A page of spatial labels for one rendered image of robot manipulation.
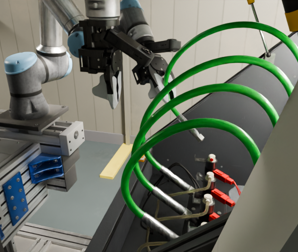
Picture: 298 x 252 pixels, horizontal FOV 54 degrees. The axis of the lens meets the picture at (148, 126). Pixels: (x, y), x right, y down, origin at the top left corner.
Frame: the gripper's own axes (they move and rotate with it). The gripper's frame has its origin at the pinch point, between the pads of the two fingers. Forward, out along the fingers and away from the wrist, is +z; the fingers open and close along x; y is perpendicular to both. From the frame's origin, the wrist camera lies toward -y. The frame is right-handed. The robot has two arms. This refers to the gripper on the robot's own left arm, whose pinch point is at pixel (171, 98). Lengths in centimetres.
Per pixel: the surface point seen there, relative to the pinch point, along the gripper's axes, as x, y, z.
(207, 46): -148, 63, -85
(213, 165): 1.3, -5.6, 21.8
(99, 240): 23.9, 16.4, 29.1
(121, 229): 13.7, 22.0, 28.5
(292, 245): 43, -40, 32
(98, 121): -108, 192, -79
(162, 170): 14.0, -1.3, 19.4
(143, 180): 21.9, -3.6, 20.8
